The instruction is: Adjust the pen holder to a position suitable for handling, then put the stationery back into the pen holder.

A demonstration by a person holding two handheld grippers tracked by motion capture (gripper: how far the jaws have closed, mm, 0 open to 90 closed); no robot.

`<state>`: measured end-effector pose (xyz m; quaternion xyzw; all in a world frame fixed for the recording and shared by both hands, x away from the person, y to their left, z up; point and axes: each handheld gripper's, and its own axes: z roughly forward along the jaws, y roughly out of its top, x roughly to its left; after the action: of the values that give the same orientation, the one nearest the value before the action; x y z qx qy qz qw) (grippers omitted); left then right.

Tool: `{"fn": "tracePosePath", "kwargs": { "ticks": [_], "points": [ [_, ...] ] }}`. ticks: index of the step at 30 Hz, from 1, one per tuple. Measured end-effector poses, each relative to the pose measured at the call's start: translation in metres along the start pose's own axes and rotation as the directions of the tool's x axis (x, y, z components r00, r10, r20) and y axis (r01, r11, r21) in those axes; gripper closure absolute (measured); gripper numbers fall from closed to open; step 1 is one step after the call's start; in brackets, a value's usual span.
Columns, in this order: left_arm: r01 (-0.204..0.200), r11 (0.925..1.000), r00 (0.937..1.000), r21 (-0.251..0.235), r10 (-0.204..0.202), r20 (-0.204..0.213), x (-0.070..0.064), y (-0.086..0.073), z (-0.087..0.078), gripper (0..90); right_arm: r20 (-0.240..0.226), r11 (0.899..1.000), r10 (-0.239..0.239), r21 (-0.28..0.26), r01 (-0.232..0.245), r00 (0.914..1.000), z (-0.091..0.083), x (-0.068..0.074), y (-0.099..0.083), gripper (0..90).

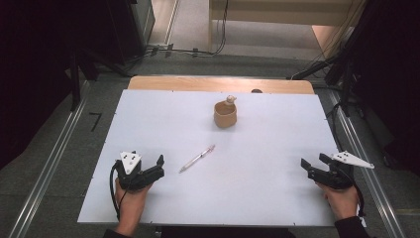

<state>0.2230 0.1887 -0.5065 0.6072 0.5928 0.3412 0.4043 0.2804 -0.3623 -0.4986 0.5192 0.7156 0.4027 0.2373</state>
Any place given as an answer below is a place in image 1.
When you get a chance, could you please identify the metal floor rail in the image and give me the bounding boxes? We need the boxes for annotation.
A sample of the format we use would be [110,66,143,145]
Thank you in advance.
[328,90,406,238]
[7,80,92,238]

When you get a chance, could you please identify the white table cover board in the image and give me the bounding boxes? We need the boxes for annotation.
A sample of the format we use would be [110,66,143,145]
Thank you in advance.
[76,88,341,228]

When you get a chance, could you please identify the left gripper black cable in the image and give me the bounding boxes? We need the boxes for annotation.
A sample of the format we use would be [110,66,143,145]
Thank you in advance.
[109,163,130,221]

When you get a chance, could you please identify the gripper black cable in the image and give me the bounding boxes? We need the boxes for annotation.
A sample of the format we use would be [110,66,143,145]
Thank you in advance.
[109,163,130,221]
[352,183,368,218]

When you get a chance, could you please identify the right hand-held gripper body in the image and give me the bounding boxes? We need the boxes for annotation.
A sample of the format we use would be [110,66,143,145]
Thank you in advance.
[308,150,375,190]

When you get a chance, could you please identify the white pen with pink end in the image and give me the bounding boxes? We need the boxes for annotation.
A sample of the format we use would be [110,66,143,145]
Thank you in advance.
[178,144,217,175]

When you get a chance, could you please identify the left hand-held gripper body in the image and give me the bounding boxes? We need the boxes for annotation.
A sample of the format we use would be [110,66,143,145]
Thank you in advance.
[113,151,157,191]

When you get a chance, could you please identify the black floor cables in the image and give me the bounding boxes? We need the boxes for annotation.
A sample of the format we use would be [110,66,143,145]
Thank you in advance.
[132,0,231,60]

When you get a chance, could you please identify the person's left hand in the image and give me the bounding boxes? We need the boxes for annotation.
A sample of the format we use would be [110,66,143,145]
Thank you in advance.
[114,178,154,232]

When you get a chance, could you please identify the grey cabinet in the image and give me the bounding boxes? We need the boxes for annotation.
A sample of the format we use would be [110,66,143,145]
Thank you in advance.
[127,0,157,51]

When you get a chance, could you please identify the person's right hand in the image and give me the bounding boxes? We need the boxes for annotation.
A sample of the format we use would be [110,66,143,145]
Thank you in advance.
[316,181,360,221]

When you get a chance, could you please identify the black tripod stand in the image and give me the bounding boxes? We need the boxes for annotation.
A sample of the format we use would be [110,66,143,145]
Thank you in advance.
[286,0,387,117]

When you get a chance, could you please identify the beige cup with duck figure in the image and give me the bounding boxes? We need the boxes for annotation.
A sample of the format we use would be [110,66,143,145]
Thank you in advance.
[213,94,239,129]

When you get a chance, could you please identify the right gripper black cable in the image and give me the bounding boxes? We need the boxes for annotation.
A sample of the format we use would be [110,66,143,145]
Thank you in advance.
[352,183,368,218]

